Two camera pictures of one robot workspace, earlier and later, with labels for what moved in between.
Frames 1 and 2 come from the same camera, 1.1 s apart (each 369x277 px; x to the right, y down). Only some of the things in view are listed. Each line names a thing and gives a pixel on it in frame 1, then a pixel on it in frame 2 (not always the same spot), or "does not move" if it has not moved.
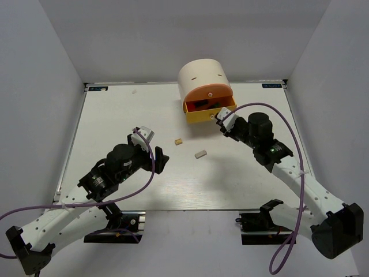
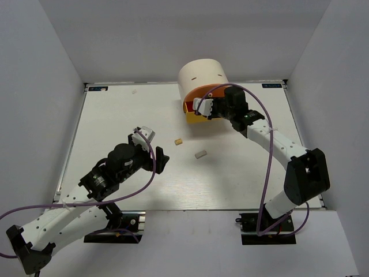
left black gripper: x=161 y=159 does not move
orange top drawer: x=210 y=95 does not move
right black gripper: x=231 y=134 → x=215 y=102
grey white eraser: x=200 y=154 does not move
